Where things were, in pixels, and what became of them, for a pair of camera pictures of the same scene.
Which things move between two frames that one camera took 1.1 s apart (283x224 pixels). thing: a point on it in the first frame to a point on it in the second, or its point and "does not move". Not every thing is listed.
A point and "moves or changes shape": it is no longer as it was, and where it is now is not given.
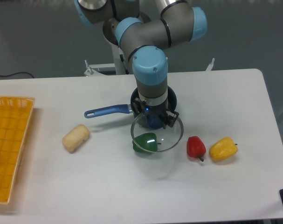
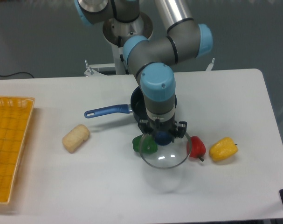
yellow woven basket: [10, 116] does not move
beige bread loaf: [76, 138] does not move
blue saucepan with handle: [134, 107] does not move
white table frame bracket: [100, 70] does not move
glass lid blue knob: [151, 133] moves or changes shape
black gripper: [169, 117] to [147, 126]
